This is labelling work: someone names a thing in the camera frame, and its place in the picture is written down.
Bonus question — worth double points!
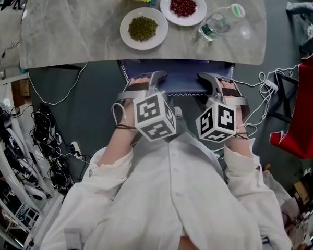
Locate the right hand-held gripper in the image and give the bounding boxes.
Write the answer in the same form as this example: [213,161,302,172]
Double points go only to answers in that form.
[195,72,250,143]

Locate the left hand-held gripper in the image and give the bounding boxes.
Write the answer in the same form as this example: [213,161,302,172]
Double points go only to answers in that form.
[116,71,177,142]

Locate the blue chair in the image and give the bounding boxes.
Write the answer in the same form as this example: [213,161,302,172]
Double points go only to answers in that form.
[116,59,236,97]

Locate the person's right forearm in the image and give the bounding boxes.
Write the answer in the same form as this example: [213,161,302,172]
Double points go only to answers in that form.
[222,104,263,184]

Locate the person's left forearm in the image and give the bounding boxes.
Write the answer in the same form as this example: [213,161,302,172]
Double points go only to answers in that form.
[90,99,139,192]

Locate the person's right hand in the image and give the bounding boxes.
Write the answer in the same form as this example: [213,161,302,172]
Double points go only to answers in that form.
[217,78,241,98]

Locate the person's left hand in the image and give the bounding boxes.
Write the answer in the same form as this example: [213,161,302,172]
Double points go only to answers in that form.
[124,77,150,94]

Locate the pile of green mung beans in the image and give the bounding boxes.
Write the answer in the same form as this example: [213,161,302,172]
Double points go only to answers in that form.
[128,16,158,42]

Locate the clear plastic water bottle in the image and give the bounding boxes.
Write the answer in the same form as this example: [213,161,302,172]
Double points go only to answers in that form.
[198,3,247,43]

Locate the white plate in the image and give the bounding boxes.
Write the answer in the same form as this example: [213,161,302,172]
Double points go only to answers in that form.
[160,0,208,27]
[119,7,169,51]

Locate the pile of red beans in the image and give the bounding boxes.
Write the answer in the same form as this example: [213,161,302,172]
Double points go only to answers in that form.
[170,0,198,18]

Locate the black metal stand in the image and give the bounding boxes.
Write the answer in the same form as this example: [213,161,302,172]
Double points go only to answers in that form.
[269,74,300,124]

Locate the grey marble table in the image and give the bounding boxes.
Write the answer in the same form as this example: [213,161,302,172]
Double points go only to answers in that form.
[19,0,267,69]

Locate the red cloth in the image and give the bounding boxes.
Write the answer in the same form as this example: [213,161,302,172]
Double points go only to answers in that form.
[269,55,313,160]

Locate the white power strip with plugs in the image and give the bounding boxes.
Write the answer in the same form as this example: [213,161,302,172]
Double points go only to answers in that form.
[70,140,83,158]

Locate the person's white shirt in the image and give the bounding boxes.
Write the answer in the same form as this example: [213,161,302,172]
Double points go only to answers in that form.
[38,133,293,250]

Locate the tangle of white cables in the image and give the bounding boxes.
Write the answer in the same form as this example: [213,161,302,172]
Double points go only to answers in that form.
[234,64,300,140]

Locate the long white floor cable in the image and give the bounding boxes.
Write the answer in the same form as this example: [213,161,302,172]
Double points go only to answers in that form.
[28,61,89,106]

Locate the tangle of black cables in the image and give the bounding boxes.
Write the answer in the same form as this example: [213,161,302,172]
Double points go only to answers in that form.
[30,104,92,192]

